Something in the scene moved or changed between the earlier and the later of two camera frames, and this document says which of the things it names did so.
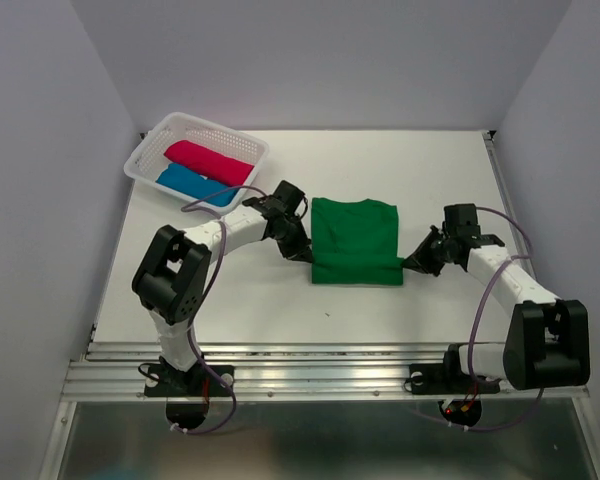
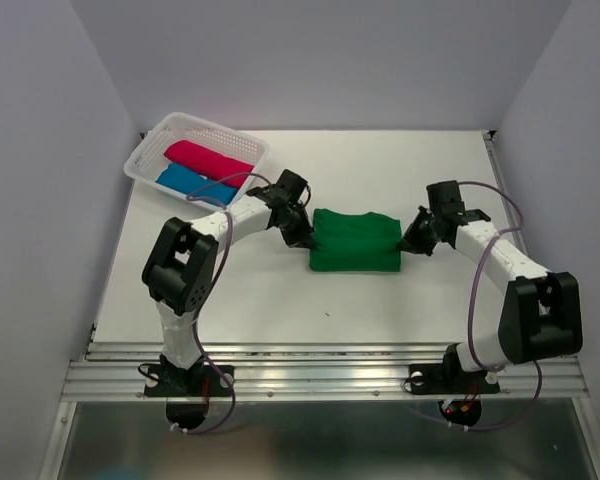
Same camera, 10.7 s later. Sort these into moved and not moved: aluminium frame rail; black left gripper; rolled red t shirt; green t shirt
Moved: green t shirt; black left gripper
Not moved: rolled red t shirt; aluminium frame rail
